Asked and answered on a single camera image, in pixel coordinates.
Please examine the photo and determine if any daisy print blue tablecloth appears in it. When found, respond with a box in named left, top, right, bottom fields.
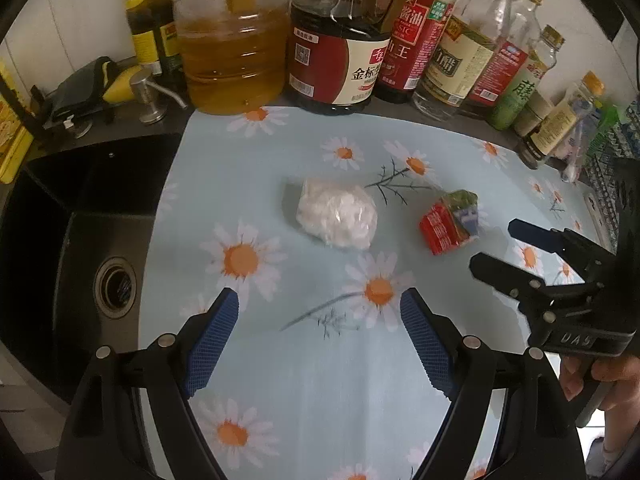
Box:
left=139, top=107, right=597, bottom=479

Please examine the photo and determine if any red label soy bottle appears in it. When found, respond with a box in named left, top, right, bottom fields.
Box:
left=374, top=0, right=457, bottom=104

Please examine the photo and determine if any black cloth by sink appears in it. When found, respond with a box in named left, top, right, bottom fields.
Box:
left=50, top=56, right=120, bottom=124

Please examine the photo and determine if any blue white salt bag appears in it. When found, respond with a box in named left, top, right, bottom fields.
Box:
left=559, top=107, right=601, bottom=183

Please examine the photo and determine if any green packet bag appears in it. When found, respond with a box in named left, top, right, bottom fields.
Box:
left=587, top=103, right=620, bottom=160

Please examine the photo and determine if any small white plastic ball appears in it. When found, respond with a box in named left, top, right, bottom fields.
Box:
left=296, top=179, right=378, bottom=250

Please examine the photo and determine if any yellow cap seasoning bottle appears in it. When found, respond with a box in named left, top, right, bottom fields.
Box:
left=516, top=70, right=605, bottom=169

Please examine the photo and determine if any green label oil bottle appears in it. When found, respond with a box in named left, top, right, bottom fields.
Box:
left=487, top=25, right=565, bottom=130

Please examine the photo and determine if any large cooking oil jug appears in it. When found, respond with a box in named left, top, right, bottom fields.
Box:
left=172, top=0, right=290, bottom=115

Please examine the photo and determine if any yellow dish soap bottle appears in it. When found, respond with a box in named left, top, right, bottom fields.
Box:
left=0, top=96, right=34, bottom=184

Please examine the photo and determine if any patterned blue curtain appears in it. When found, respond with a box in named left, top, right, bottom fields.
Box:
left=584, top=99, right=639, bottom=249

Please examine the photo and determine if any metal soap dispenser pump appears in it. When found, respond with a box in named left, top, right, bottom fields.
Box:
left=129, top=68, right=189, bottom=126

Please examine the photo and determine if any green yellow oil bottle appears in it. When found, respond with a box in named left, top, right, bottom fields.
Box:
left=125, top=0, right=181, bottom=78

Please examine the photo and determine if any person's right hand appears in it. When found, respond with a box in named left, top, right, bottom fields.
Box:
left=556, top=353, right=640, bottom=411

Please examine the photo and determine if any red label liquor bottle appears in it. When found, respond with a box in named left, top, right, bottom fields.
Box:
left=461, top=0, right=542, bottom=118

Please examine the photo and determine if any soy sauce jug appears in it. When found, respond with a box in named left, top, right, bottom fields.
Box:
left=286, top=0, right=406, bottom=115

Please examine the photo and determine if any red juice carton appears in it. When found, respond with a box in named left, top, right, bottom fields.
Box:
left=419, top=190, right=480, bottom=256

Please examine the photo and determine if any small glass jar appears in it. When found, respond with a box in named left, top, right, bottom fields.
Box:
left=512, top=90, right=554, bottom=138

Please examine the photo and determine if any clear vinegar bottle yellow cap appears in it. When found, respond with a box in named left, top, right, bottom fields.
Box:
left=412, top=0, right=512, bottom=122

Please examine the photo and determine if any black kitchen sink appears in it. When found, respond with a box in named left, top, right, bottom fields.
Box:
left=1, top=133, right=180, bottom=402

